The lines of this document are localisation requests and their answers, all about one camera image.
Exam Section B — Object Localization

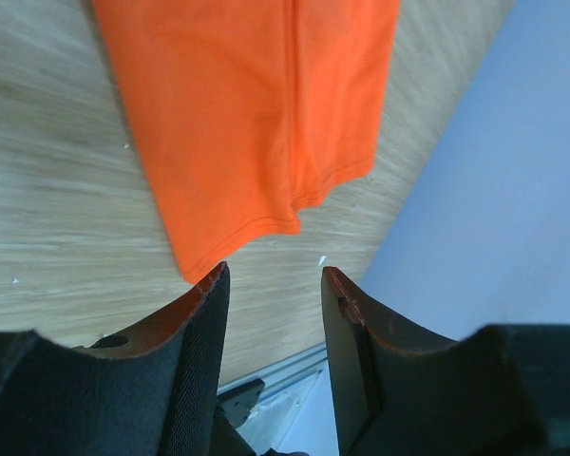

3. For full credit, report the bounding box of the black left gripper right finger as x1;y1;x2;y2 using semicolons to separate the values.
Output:
321;267;570;455

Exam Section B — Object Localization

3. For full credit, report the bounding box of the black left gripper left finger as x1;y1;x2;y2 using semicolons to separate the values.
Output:
0;263;230;455

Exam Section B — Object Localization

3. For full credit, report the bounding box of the orange t-shirt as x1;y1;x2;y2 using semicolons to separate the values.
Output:
93;1;400;283

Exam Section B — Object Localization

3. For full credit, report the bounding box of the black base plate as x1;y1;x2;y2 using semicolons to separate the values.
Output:
208;378;265;456

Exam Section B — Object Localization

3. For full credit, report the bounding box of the aluminium frame rail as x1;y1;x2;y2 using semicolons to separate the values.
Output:
218;343;327;453

